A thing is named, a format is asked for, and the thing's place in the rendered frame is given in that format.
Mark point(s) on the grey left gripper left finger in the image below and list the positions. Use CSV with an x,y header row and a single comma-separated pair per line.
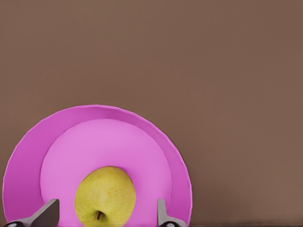
x,y
45,214

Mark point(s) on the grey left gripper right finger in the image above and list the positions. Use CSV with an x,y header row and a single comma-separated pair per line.
x,y
162,212

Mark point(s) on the yellow-green apple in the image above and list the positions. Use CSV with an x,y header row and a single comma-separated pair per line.
x,y
106,191

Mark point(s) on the pink round plate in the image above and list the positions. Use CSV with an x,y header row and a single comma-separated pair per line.
x,y
94,142

